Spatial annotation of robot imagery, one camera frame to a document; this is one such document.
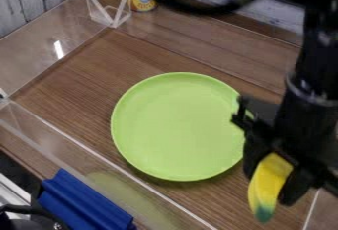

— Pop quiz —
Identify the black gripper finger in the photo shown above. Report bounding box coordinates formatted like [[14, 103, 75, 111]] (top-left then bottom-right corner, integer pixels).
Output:
[[244, 131, 276, 179], [280, 166, 324, 206]]

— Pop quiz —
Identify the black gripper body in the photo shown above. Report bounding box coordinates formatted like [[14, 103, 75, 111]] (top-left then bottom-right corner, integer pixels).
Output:
[[233, 73, 338, 194]]

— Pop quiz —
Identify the yellow green-tipped banana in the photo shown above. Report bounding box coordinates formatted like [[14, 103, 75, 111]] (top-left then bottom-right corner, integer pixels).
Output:
[[248, 153, 293, 223]]

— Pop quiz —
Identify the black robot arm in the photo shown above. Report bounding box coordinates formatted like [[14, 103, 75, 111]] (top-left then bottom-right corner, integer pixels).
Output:
[[222, 0, 338, 205]]

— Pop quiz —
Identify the green round plate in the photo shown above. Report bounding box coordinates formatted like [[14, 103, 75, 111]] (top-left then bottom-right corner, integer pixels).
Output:
[[112, 72, 245, 182]]

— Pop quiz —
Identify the blue plastic clamp block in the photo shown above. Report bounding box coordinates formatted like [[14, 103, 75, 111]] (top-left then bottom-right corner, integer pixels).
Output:
[[38, 169, 138, 230]]

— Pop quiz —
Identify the yellow labelled tin can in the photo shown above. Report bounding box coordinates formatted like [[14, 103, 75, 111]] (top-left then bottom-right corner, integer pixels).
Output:
[[130, 0, 158, 12]]

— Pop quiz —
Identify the clear acrylic tray wall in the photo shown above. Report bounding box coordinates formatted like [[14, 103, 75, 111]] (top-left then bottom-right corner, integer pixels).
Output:
[[0, 95, 217, 230]]

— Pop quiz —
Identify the clear acrylic corner bracket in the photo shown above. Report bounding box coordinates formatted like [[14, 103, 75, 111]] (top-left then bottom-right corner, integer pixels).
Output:
[[86, 0, 133, 29]]

